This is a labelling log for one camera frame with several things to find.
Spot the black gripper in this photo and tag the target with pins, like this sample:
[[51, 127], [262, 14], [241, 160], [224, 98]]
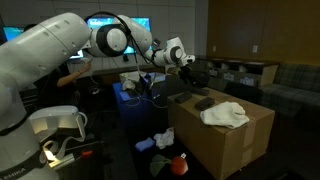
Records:
[[195, 78]]

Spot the dark eraser block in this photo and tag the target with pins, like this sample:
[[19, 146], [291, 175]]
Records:
[[199, 91]]

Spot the white cloth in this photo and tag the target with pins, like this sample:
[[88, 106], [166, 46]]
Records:
[[226, 114]]

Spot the white plastic bag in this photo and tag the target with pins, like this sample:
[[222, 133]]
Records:
[[165, 139]]

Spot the red plush ball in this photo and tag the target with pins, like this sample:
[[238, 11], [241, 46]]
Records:
[[178, 166]]

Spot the green plush leaf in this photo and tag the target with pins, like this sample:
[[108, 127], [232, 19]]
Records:
[[157, 163]]

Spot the blue sponge cloth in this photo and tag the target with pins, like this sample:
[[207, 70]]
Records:
[[145, 144]]

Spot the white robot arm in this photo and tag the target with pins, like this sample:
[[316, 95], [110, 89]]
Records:
[[35, 54]]

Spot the cardboard box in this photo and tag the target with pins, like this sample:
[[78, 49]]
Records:
[[221, 150]]

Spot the wooden sideboard cabinet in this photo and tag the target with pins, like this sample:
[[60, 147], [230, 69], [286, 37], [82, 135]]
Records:
[[250, 72]]

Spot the green plaid sofa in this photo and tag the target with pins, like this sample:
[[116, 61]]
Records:
[[295, 86]]

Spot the seated person operator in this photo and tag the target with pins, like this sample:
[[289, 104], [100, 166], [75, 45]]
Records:
[[59, 87]]

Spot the white VR headset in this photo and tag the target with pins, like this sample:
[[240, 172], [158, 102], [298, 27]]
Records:
[[47, 121]]

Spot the wall monitor screen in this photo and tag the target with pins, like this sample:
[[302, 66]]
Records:
[[114, 38]]

